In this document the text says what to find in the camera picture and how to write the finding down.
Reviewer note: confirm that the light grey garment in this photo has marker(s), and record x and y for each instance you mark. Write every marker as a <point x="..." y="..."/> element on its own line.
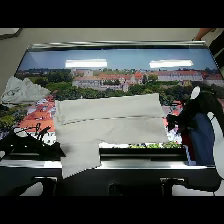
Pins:
<point x="110" y="130"/>

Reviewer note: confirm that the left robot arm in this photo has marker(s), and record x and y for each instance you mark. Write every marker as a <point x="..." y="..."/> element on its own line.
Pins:
<point x="23" y="145"/>

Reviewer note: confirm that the red garment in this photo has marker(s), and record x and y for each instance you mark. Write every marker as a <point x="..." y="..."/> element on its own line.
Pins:
<point x="187" y="147"/>

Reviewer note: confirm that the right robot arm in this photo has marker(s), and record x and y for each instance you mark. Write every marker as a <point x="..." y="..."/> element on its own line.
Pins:
<point x="195" y="110"/>

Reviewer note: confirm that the blue garment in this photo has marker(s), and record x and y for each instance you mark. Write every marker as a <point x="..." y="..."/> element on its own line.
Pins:
<point x="203" y="144"/>

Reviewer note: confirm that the person's forearm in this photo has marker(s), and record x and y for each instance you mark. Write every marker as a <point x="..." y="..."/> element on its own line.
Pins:
<point x="203" y="32"/>

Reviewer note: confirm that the white garment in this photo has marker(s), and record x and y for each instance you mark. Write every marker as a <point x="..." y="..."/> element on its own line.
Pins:
<point x="20" y="90"/>

